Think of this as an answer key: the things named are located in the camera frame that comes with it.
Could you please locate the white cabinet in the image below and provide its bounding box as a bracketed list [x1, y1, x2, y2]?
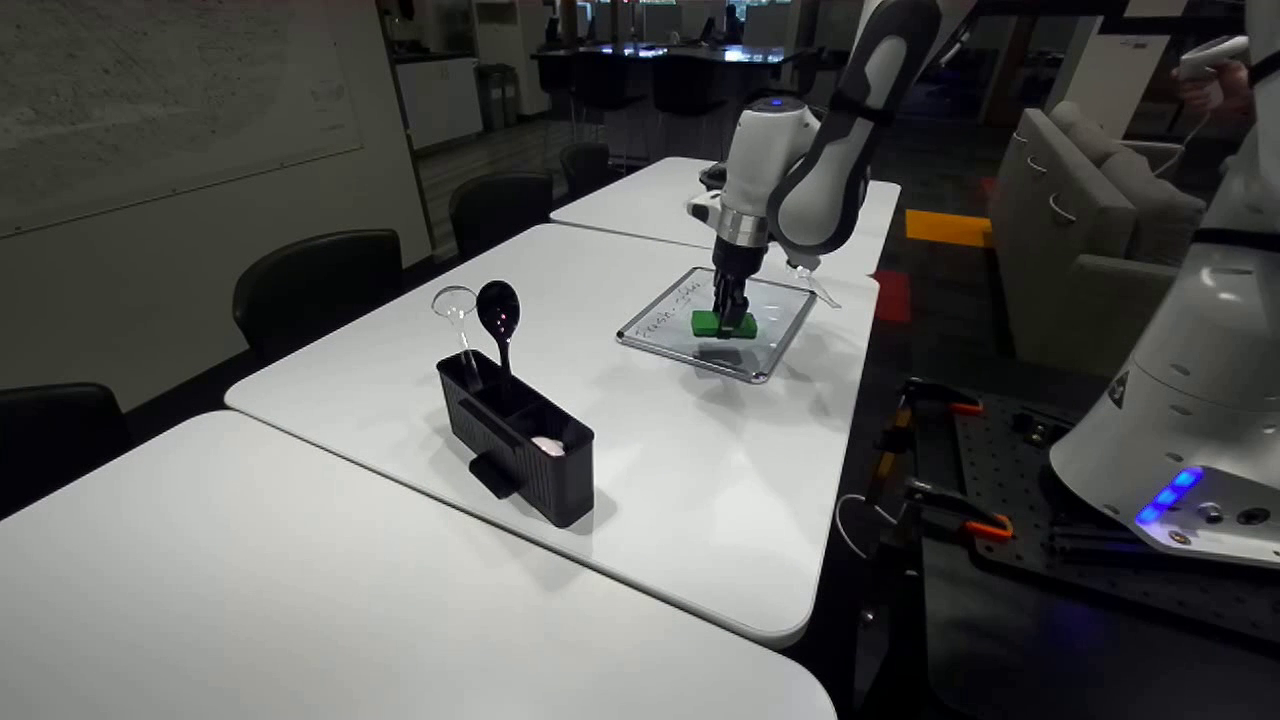
[393, 51, 486, 155]

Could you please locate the person's hand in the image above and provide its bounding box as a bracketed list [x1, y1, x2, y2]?
[1172, 55, 1260, 134]

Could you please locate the clear plastic spoon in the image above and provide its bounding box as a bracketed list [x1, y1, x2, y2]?
[422, 279, 485, 361]

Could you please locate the white hand controller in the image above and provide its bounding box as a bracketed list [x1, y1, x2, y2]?
[1175, 32, 1254, 72]

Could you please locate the beige sofa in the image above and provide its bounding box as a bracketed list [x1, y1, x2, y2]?
[986, 99, 1210, 381]

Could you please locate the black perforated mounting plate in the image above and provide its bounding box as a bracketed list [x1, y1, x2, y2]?
[949, 394, 1280, 651]

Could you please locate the black plastic spoon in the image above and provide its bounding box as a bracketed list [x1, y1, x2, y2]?
[471, 277, 526, 381]

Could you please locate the black rectangular holder box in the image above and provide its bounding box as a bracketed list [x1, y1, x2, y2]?
[430, 347, 598, 530]

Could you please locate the small black office chair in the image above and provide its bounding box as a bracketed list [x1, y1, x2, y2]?
[447, 172, 560, 259]

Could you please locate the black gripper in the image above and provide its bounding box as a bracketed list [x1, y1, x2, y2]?
[706, 237, 767, 333]

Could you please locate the orange black clamp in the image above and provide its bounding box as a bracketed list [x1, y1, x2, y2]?
[916, 477, 1019, 549]
[901, 374, 993, 423]

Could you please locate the green board eraser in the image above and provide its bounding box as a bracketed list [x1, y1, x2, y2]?
[684, 307, 758, 342]

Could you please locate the clear glass tray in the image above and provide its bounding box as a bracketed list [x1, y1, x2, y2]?
[610, 259, 819, 387]

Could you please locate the large black office chair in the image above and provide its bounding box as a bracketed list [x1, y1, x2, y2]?
[227, 224, 407, 362]

